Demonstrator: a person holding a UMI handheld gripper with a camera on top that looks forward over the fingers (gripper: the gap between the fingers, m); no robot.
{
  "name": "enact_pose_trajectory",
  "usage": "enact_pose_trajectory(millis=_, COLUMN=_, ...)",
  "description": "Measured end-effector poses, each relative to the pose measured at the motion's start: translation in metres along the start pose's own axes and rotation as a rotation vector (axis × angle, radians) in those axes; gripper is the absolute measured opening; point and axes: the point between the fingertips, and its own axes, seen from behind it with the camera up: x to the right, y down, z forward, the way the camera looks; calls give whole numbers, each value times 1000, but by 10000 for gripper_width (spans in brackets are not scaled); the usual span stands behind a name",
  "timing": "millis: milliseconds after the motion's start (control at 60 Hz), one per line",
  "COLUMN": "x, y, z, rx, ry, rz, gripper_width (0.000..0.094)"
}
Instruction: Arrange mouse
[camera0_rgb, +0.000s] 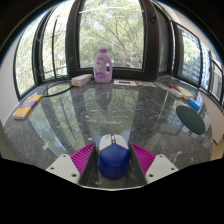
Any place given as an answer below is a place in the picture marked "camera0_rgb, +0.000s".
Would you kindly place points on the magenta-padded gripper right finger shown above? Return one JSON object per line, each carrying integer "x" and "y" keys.
{"x": 160, "y": 166}

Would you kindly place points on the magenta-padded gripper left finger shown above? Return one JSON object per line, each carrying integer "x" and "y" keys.
{"x": 63, "y": 166}

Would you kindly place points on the blue and white computer mouse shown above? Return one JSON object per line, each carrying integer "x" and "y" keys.
{"x": 113, "y": 160}

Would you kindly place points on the round dark mouse pad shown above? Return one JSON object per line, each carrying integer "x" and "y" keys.
{"x": 190, "y": 120}

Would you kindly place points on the blue and white box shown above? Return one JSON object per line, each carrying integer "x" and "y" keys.
{"x": 194, "y": 104}

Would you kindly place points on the white paperback book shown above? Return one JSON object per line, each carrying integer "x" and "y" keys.
{"x": 171, "y": 92}

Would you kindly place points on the cream book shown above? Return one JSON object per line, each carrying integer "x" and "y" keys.
{"x": 186, "y": 95}

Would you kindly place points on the pale printed paper sheet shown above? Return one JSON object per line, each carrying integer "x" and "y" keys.
{"x": 145, "y": 84}

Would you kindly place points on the white and orange carton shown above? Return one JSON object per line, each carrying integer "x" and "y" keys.
{"x": 81, "y": 80}

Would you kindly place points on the white booklet with dark picture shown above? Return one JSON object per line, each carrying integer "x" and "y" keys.
{"x": 125, "y": 82}

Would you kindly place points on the purple detergent bottle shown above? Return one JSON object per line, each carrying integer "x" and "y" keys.
{"x": 102, "y": 68}

